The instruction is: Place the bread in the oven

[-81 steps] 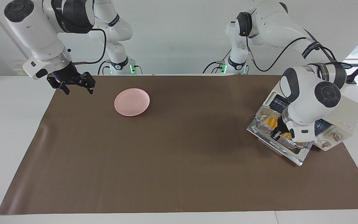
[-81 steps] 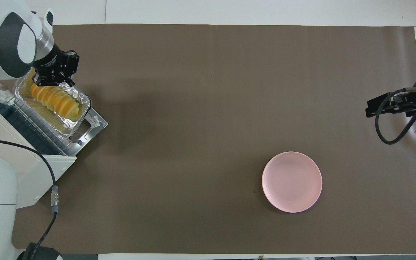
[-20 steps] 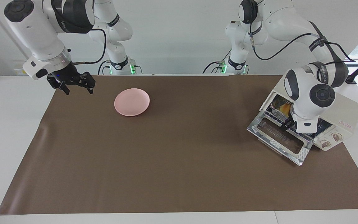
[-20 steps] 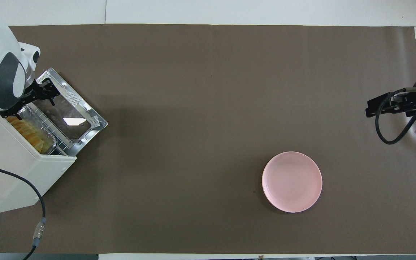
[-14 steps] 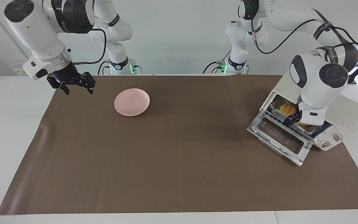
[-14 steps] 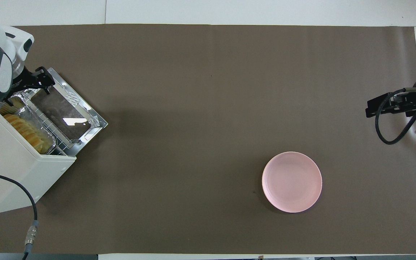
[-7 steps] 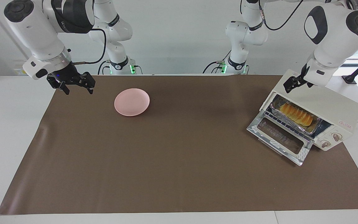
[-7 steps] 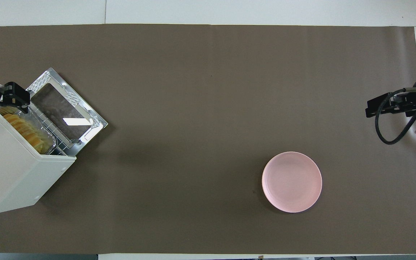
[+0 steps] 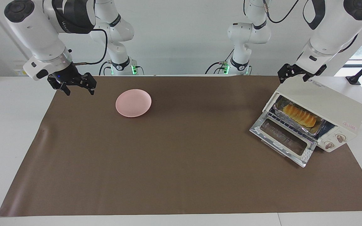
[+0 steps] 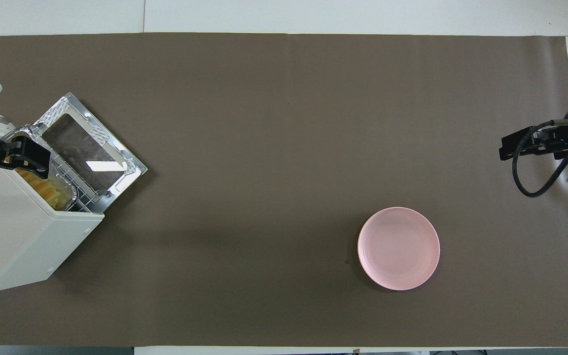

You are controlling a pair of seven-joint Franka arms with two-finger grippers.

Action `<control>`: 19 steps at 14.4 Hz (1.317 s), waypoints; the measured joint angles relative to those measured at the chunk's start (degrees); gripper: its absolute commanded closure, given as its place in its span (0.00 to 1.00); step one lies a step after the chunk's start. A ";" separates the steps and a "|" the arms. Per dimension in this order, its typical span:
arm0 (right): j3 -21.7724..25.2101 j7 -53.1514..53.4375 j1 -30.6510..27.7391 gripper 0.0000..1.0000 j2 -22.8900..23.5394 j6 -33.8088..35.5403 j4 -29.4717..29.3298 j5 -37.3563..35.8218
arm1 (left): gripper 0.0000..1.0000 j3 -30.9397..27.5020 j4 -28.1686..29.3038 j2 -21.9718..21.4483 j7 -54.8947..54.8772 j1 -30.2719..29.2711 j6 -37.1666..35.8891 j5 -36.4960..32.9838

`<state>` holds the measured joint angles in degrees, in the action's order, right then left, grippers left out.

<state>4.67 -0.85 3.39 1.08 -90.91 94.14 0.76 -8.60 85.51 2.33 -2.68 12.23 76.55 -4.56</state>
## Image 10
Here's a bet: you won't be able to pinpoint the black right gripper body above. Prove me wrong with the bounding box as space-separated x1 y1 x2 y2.
531 119 568 154

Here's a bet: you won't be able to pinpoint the sliced yellow bread loaf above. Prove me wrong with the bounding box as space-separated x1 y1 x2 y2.
15 168 63 208

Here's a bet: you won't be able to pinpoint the aluminium foil tray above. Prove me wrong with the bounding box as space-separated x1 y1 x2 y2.
15 123 78 212

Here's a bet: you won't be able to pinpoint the white toaster oven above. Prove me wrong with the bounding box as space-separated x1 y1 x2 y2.
0 111 105 294

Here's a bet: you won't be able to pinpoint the glass oven door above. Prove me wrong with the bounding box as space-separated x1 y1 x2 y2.
32 92 148 213

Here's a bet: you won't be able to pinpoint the pink round plate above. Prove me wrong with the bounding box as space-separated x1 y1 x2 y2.
357 207 441 291

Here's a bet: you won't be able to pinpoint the brown table mat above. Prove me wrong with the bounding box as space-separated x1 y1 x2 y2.
0 33 568 347

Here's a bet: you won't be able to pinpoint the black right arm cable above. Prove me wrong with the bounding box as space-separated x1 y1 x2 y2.
511 121 568 205

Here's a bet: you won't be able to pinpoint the metal oven wire rack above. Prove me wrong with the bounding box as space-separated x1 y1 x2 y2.
42 143 105 213

